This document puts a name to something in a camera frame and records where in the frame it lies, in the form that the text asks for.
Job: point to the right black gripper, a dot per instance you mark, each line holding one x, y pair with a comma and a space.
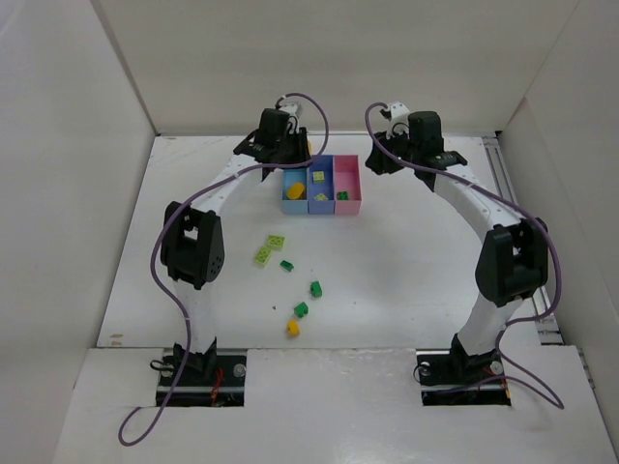
382, 157

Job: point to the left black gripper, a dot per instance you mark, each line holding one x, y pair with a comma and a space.
297, 146

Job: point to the yellow rounded lego brick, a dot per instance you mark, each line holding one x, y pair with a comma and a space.
296, 191

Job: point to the light green lego brick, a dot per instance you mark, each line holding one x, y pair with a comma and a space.
262, 256
318, 177
320, 197
275, 242

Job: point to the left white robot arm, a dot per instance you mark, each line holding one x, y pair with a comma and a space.
192, 249

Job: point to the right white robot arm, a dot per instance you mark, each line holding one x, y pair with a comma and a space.
512, 264

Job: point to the light blue container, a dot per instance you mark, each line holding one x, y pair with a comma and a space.
289, 177

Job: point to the pink container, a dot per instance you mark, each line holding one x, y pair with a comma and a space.
347, 177

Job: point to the small dark green lego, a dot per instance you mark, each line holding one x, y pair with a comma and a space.
286, 265

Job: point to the small yellow lego brick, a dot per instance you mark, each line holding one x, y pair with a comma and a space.
292, 328

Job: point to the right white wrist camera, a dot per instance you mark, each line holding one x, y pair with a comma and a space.
396, 113

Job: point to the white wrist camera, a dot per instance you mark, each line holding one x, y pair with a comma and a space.
396, 113
294, 111

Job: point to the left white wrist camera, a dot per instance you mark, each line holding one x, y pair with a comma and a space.
294, 111

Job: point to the aluminium rail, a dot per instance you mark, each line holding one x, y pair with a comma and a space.
547, 329

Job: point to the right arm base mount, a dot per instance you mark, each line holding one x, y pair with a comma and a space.
450, 377

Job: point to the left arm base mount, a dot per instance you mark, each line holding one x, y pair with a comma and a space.
214, 379

